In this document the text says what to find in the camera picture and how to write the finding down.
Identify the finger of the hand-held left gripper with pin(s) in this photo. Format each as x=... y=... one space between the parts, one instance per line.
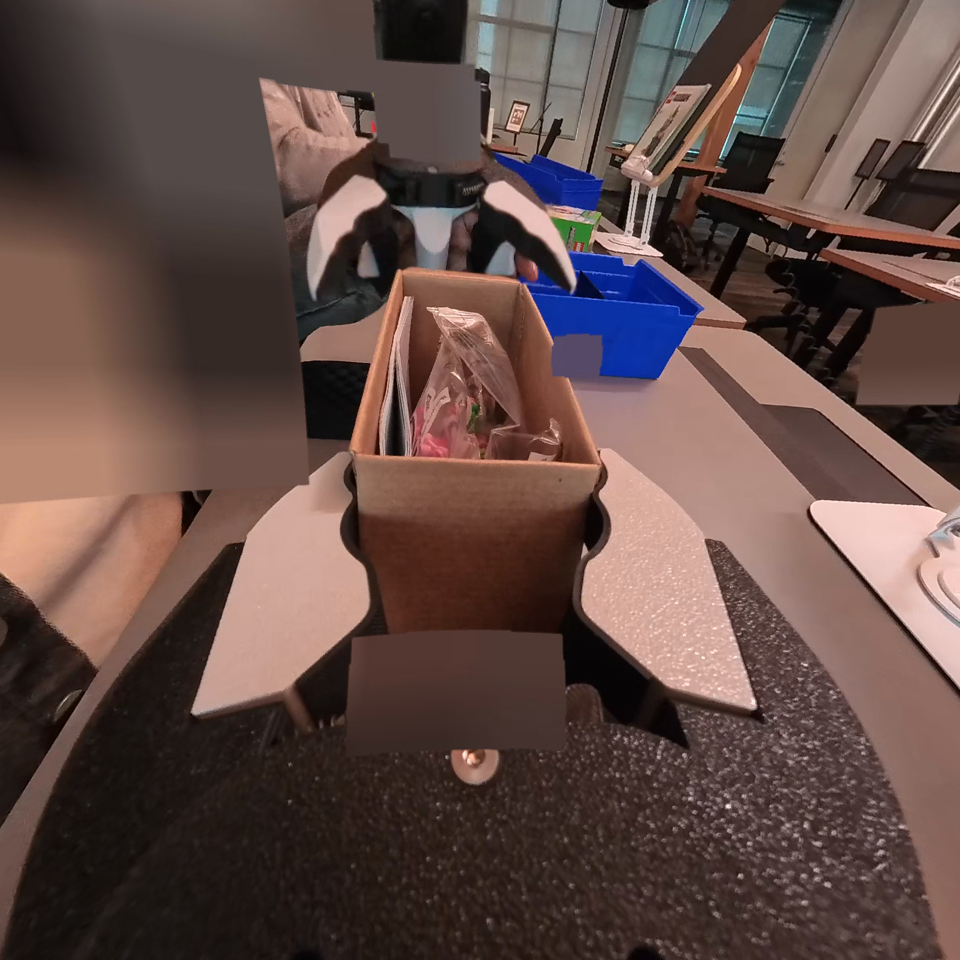
x=337 y=217
x=536 y=225

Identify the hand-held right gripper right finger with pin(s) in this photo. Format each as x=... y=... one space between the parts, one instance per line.
x=660 y=592

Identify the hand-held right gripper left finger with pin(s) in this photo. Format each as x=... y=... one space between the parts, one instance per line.
x=285 y=600

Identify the person's left hand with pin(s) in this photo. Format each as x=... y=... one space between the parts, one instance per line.
x=528 y=270

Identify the green cardboard box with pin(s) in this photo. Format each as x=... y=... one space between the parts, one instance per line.
x=574 y=229

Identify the blue plastic bin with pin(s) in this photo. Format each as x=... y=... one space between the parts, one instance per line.
x=555 y=180
x=645 y=330

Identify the black floor lamp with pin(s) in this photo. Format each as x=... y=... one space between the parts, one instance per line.
x=616 y=75

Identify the white instruction booklet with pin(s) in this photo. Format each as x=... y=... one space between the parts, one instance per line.
x=396 y=390

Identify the black mesh wrist pad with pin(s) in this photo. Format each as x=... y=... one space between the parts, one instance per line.
x=330 y=405

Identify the person's cream shirt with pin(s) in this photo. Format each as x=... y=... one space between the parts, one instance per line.
x=75 y=540

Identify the brown top office desk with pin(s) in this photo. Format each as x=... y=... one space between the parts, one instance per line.
x=825 y=214
x=900 y=274

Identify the small black framed board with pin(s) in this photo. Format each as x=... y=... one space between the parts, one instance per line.
x=870 y=159
x=907 y=161

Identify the small picture frame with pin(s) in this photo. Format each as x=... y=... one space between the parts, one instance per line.
x=517 y=116

